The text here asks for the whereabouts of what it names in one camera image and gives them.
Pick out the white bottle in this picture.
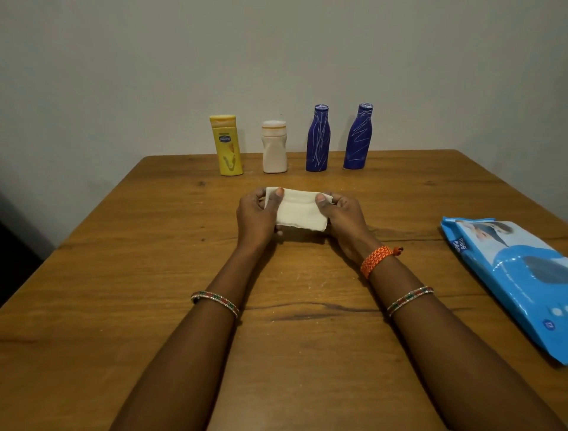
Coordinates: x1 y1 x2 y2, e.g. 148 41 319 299
260 120 288 174

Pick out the person's left hand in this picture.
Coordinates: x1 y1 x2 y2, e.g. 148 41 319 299
235 186 285 254

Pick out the person's right hand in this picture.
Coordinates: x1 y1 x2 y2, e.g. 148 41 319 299
315 191 382 267

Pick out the blue wet wipes pack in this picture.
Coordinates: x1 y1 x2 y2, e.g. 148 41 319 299
440 216 568 366

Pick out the person's left forearm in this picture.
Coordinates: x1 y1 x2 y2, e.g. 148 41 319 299
108 246 267 431

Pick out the orange thread wristband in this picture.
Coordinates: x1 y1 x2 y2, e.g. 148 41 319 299
360 245 404 281

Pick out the person's right forearm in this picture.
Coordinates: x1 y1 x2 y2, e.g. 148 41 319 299
362 253 568 431

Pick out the thin beaded bangle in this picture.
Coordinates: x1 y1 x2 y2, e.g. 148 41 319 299
386 285 435 319
191 291 240 320

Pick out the yellow bottle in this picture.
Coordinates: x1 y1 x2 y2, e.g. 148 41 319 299
209 115 244 176

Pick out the white wet wipe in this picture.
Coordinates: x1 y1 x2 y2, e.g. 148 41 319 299
264 186 334 232

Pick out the wooden table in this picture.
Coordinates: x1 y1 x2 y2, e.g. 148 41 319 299
0 149 568 431

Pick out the blue scribbled bottle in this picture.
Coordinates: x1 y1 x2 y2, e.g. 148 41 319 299
343 102 374 171
305 104 331 173

